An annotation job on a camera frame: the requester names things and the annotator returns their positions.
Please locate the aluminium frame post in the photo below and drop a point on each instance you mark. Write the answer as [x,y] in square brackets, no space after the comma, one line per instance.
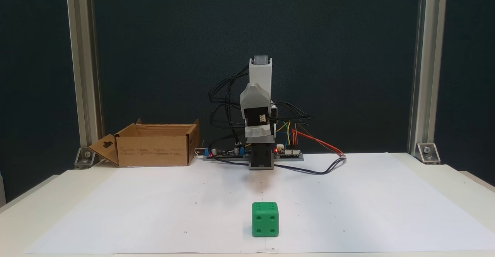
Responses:
[427,55]
[83,55]

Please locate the brown cardboard box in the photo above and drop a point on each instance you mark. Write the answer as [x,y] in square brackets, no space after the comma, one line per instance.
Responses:
[154,150]

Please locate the large white paper sheet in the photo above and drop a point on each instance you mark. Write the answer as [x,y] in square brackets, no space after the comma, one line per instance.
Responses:
[367,210]

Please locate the green dice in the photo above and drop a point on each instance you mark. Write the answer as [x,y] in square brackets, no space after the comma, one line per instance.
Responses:
[265,222]

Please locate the circuit board with red LED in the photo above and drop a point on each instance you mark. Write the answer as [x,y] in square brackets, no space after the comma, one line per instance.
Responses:
[226,154]

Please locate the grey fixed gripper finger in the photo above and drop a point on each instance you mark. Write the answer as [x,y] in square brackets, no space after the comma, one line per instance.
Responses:
[255,96]

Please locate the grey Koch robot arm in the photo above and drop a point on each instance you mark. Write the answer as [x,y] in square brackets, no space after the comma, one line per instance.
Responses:
[261,73]

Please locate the metal corner bracket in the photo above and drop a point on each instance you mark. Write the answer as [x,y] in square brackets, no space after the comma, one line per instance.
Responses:
[86,158]
[428,152]

